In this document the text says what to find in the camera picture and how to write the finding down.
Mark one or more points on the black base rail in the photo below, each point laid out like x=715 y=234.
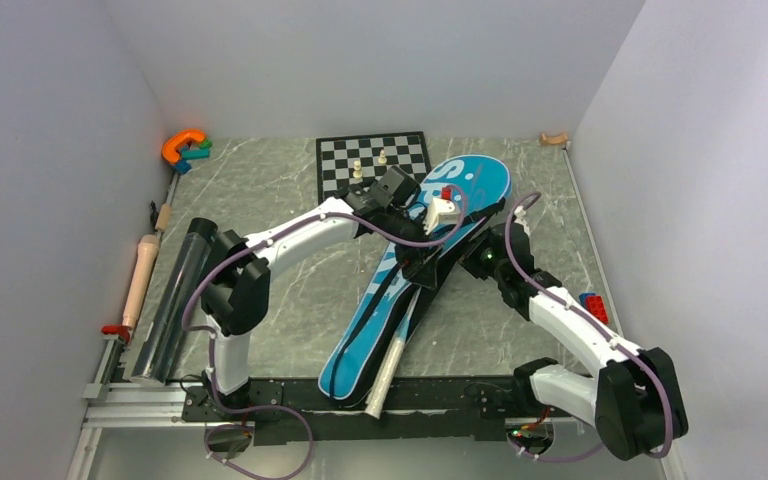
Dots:
x=288 y=410

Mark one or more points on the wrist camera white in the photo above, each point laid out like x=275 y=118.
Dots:
x=442 y=208
x=519 y=218

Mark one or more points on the blue badminton racket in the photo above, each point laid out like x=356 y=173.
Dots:
x=379 y=391

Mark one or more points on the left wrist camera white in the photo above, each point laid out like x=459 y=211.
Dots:
x=442 y=208

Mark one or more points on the colourful toy brick stack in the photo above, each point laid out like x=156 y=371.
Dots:
x=595 y=305

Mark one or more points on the wooden pin toy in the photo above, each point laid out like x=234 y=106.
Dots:
x=147 y=251

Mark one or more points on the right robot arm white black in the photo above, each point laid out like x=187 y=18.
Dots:
x=630 y=395

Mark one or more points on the black shuttlecock tube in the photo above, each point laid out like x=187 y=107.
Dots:
x=157 y=354

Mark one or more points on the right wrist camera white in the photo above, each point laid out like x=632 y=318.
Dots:
x=519 y=218

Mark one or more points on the orange green toy blocks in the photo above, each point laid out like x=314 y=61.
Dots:
x=184 y=147

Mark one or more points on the black white chessboard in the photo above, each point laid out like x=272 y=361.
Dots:
x=335 y=157

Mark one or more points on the blue racket cover bag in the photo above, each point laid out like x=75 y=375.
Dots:
x=406 y=281

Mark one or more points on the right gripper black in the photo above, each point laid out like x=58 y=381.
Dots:
x=468 y=261

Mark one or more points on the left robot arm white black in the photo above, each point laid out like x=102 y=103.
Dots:
x=235 y=292

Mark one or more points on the white chess piece left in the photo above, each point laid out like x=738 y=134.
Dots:
x=357 y=169

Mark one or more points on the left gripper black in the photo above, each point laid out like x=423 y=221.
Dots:
x=419 y=265

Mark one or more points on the small wooden piece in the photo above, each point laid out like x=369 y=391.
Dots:
x=561 y=139

